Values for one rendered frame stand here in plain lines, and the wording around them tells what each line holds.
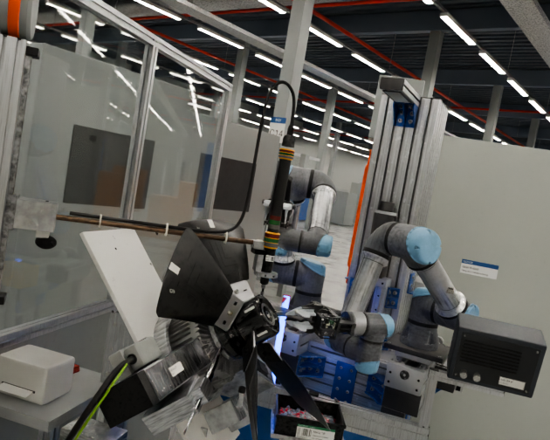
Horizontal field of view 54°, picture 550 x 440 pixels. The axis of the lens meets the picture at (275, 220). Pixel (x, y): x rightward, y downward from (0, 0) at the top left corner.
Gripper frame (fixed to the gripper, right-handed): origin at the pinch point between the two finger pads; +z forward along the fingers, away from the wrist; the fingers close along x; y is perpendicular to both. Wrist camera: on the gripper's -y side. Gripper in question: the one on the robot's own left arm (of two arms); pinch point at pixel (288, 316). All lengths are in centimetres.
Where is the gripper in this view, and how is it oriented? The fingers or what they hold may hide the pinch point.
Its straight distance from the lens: 167.2
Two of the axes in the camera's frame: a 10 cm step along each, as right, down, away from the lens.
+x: -2.0, 9.6, 1.7
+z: -9.2, -1.3, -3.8
